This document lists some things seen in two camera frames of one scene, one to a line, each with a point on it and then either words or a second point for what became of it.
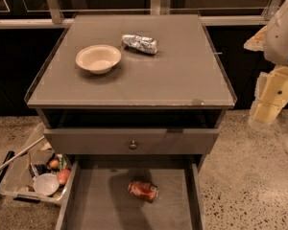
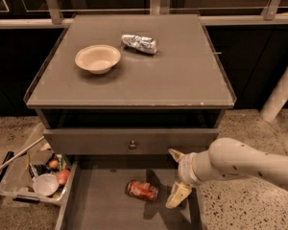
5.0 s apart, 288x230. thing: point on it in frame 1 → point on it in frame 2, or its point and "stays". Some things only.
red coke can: (147, 192) stays
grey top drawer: (76, 141) stays
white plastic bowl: (46, 184) stays
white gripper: (280, 40) → (185, 169)
